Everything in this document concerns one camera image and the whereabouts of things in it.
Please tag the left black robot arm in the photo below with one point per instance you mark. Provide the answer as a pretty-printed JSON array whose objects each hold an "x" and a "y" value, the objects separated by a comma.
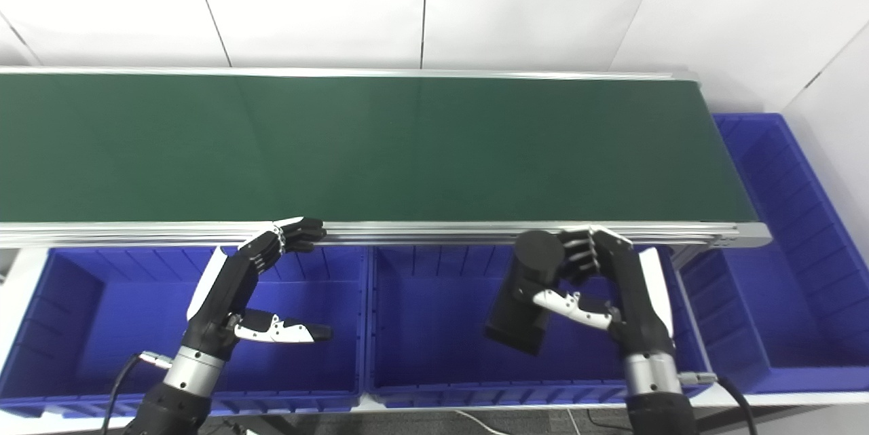
[{"x": 163, "y": 408}]

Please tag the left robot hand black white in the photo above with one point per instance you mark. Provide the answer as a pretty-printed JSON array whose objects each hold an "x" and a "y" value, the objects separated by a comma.
[{"x": 224, "y": 292}]

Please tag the blue plastic bin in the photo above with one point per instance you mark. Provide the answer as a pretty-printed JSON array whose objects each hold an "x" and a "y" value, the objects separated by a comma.
[
  {"x": 102, "y": 326},
  {"x": 767, "y": 313},
  {"x": 434, "y": 326}
]

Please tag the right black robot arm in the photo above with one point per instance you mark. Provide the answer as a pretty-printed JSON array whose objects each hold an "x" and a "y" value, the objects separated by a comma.
[{"x": 652, "y": 381}]

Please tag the black cylinder-on-block part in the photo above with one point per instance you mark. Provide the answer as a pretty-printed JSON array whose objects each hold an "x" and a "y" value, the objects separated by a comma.
[{"x": 516, "y": 319}]

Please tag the green conveyor belt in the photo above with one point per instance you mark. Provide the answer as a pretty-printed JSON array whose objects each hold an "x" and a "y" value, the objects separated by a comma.
[
  {"x": 373, "y": 150},
  {"x": 441, "y": 231}
]

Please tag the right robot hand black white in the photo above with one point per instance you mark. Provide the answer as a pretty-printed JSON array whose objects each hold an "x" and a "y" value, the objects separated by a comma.
[{"x": 635, "y": 313}]

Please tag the aluminium conveyor leg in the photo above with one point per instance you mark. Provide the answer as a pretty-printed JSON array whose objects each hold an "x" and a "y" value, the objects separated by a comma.
[{"x": 689, "y": 255}]

